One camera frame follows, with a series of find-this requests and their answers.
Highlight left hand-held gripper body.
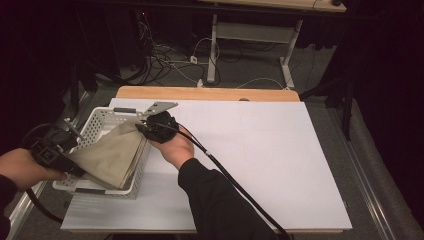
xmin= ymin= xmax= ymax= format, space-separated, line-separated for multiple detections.
xmin=31 ymin=118 xmax=84 ymax=168

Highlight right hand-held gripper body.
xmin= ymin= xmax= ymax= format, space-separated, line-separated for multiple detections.
xmin=141 ymin=101 xmax=180 ymax=145

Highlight khaki pants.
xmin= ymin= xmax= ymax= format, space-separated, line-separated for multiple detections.
xmin=68 ymin=118 xmax=148 ymax=190

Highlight white perforated plastic basket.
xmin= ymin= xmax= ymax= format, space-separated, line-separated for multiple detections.
xmin=52 ymin=107 xmax=153 ymax=200

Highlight person's right hand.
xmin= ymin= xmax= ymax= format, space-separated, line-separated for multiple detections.
xmin=148 ymin=128 xmax=195 ymax=171

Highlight person's left hand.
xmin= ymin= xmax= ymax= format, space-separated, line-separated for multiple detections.
xmin=0 ymin=148 xmax=68 ymax=192

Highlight black metal stand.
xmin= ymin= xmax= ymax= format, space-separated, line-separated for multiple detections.
xmin=66 ymin=61 xmax=99 ymax=123
xmin=298 ymin=63 xmax=356 ymax=142

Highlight black computer tower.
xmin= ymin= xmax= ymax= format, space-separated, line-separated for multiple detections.
xmin=108 ymin=8 xmax=149 ymax=69

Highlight white table cover sheet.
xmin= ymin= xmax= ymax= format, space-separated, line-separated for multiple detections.
xmin=60 ymin=97 xmax=353 ymax=232

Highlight white-framed desk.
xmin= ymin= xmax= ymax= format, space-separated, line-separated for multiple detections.
xmin=198 ymin=0 xmax=348 ymax=89

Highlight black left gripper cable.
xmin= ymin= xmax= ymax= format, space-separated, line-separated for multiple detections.
xmin=20 ymin=123 xmax=64 ymax=224

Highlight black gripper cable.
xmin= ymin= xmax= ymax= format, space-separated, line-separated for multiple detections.
xmin=156 ymin=121 xmax=293 ymax=240
xmin=20 ymin=123 xmax=64 ymax=224

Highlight white cable with plug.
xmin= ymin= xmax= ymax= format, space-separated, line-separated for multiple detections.
xmin=166 ymin=61 xmax=205 ymax=89

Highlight aluminium floor rail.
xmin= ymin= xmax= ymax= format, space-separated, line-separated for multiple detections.
xmin=328 ymin=106 xmax=398 ymax=240
xmin=0 ymin=91 xmax=93 ymax=240

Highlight tangle of black cables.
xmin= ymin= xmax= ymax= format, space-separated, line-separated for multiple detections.
xmin=133 ymin=9 xmax=223 ymax=87

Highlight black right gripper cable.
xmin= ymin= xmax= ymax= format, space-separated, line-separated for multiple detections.
xmin=156 ymin=121 xmax=293 ymax=240

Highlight looped white cable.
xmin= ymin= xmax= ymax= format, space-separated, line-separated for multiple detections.
xmin=193 ymin=37 xmax=221 ymax=64

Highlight long white floor cable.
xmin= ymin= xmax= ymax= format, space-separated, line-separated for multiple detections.
xmin=236 ymin=77 xmax=291 ymax=91

